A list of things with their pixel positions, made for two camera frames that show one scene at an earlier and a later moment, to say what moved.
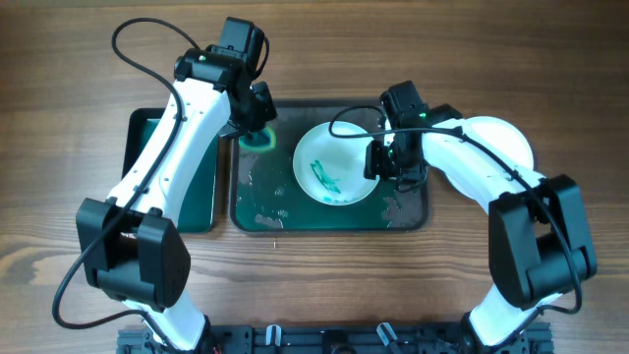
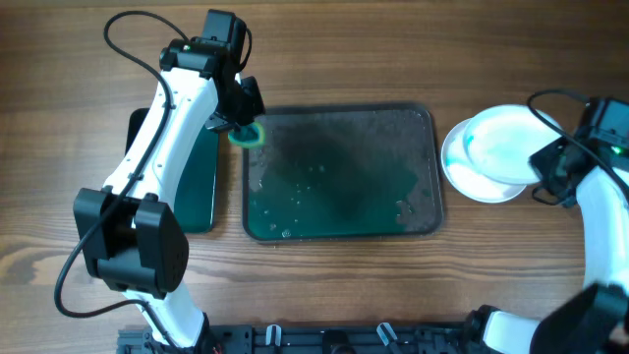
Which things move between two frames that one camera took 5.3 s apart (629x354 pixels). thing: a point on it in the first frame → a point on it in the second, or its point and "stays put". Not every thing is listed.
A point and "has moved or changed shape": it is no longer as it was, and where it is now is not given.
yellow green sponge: [261, 141] has moved or changed shape
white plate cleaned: [330, 169] → [499, 140]
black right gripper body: [378, 160] → [548, 167]
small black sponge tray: [197, 214] stays put
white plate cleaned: [504, 136] has moved or changed shape
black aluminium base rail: [339, 338] stays put
